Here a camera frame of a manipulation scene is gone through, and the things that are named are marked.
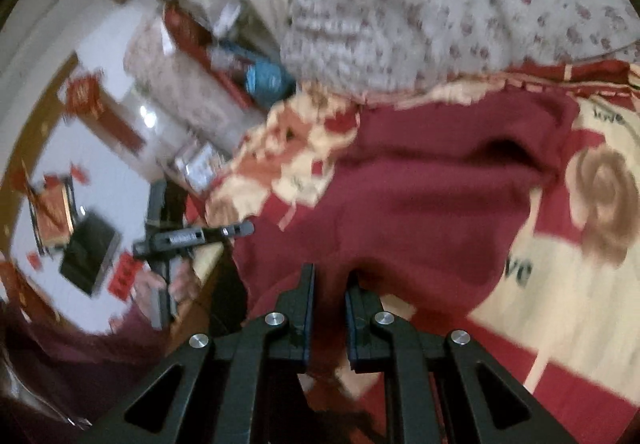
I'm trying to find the dark red sweater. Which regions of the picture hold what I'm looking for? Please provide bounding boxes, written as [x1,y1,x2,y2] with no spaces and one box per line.
[232,89,581,375]

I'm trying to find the pale floral pillow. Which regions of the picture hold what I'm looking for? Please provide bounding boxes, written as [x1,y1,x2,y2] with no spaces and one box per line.
[124,18,263,147]

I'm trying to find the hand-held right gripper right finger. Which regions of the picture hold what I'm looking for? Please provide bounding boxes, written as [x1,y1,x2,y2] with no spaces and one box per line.
[345,270,586,444]

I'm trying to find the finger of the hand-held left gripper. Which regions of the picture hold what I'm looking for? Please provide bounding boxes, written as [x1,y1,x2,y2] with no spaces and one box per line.
[200,220,256,242]

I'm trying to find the printed fleece blanket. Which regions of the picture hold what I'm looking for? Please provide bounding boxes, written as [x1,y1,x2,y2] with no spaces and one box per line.
[205,59,640,425]

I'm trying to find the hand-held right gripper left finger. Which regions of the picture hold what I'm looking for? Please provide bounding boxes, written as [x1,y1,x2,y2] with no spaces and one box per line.
[75,263,317,444]

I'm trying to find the grey packet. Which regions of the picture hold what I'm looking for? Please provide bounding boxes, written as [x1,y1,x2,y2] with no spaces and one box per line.
[174,143,223,191]

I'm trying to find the person's left hand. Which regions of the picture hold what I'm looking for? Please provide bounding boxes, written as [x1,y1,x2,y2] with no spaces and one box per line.
[134,260,202,321]

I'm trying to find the red box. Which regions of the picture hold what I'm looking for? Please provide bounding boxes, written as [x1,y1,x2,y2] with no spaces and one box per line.
[164,5,253,107]

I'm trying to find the black television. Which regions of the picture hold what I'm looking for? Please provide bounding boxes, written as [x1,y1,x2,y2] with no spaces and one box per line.
[59,210,122,296]

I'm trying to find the floral bedsheet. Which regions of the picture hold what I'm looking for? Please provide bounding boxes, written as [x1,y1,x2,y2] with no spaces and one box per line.
[280,0,640,97]

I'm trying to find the red framed picture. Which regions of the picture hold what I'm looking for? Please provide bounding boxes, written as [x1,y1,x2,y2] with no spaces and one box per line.
[29,176,77,256]

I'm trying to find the red wall decoration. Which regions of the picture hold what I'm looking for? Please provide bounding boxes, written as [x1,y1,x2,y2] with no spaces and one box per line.
[62,71,146,152]

